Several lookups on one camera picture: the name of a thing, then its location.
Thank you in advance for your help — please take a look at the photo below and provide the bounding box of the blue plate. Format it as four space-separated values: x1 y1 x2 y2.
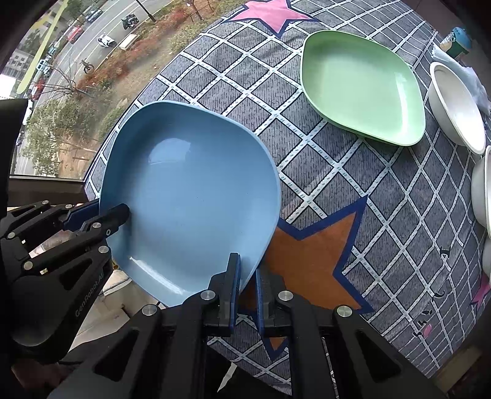
99 100 282 308

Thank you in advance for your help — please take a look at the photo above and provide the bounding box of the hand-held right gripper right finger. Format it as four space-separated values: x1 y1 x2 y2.
255 268 447 399

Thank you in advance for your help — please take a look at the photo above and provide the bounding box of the green plate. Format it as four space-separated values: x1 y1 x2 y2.
300 30 427 147

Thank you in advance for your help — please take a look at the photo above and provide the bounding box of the white bowl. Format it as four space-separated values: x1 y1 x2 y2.
427 61 487 156
471 145 491 238

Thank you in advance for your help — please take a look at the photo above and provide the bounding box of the grey star printed blanket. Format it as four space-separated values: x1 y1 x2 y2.
84 0 491 397

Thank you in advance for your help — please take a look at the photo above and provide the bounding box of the clear plastic bag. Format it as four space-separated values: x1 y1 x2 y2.
431 42 491 116

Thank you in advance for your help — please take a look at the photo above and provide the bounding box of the teal lidded bottle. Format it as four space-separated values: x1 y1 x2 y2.
439 27 472 60

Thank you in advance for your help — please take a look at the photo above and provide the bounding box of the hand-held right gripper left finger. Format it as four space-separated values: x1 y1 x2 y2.
48 252 242 399

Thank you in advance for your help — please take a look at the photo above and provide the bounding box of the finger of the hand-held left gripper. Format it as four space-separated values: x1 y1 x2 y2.
0 199 101 262
21 203 131 319

